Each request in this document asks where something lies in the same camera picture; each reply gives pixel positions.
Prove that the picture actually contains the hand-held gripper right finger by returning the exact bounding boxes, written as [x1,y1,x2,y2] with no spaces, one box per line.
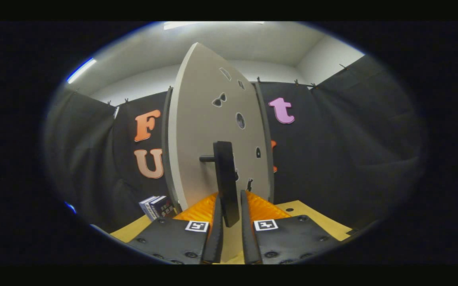
[240,190,353,265]

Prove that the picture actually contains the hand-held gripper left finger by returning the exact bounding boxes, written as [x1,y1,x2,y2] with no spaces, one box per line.
[128,193,224,265]

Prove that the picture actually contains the grey cabinet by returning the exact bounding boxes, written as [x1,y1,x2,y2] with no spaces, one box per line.
[161,81,276,215]

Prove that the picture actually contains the black backdrop cloth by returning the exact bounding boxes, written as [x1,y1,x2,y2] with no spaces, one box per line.
[42,56,428,233]

